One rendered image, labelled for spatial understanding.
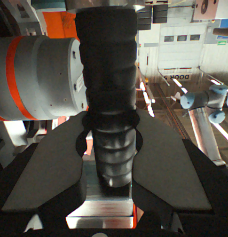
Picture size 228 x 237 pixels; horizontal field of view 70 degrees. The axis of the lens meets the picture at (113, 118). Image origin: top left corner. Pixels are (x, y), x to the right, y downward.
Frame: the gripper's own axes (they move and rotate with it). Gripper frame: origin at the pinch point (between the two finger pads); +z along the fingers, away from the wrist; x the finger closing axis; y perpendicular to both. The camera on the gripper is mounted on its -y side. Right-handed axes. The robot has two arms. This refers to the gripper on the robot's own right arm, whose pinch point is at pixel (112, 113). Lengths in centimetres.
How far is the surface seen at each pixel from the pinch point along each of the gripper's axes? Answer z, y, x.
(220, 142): 831, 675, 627
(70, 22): 65, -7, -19
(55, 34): 67, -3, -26
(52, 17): 67, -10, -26
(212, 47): 1300, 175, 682
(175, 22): 1302, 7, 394
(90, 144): 65, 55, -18
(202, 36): 1297, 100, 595
